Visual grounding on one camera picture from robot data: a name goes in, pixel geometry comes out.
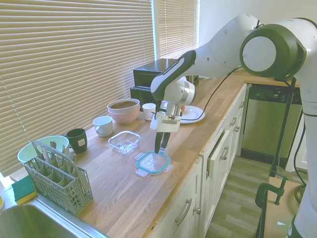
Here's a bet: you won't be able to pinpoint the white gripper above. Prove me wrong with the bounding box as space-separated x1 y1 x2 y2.
155 115 182 153

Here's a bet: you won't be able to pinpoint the clear lid with teal rim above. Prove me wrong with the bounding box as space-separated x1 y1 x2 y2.
135 149 172 177

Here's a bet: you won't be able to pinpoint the clear glass food container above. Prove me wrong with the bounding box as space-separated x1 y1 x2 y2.
107 130 141 155

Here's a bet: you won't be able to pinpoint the small white cup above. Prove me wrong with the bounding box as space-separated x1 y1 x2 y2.
142 103 157 121

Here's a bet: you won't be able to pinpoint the white dinner plate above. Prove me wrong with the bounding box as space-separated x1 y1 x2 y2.
179 105 207 124

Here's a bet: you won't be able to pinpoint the pink bowl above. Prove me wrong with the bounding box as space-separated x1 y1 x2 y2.
108 109 141 124

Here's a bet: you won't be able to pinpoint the black toaster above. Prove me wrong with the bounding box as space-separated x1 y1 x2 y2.
130 85 154 106

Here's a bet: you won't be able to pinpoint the beige bowl with brown inside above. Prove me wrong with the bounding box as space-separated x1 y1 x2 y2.
107 98 141 116

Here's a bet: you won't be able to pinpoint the large white mug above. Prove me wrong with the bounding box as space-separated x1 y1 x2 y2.
93 116 114 137

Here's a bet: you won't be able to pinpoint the black microwave oven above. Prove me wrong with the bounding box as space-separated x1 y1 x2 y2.
133 59 185 88

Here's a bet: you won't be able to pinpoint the white kitchen cabinet run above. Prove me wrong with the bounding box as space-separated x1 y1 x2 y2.
148 84 248 238

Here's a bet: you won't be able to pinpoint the dark green cup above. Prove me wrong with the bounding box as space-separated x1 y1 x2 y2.
63 128 88 154

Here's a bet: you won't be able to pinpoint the stainless steel dishwasher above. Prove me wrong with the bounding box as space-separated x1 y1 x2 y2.
241 84 304 160

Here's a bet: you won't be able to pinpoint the grey plastic cutlery basket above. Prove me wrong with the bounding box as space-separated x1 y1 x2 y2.
23 140 94 215

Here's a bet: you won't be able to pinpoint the green clamp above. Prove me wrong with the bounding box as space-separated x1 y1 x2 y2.
255 176 289 209

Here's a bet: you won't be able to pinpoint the narrow beige window blinds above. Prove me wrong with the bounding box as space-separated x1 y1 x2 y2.
157 0 200 60

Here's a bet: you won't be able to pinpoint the wide beige window blinds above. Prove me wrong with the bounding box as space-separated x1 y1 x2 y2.
0 0 154 178

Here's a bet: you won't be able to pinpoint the mint green bowl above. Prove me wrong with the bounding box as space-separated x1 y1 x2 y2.
17 135 70 166

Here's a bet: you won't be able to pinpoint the brown wooden board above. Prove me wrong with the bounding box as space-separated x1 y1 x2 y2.
257 176 307 238

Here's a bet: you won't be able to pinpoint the green and yellow sponge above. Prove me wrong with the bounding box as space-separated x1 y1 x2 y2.
11 175 38 206

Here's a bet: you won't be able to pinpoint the stainless steel sink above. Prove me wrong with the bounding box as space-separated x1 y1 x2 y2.
0 198 109 238

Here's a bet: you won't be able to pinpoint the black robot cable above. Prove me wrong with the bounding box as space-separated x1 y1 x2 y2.
180 64 245 124

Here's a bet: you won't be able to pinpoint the long metal drawer handle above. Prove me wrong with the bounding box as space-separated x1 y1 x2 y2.
175 198 193 227

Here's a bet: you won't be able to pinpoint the white handled knife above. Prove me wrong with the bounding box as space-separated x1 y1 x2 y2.
41 145 50 162

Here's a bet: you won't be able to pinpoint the green cable bundle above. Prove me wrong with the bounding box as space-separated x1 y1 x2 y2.
294 184 306 207

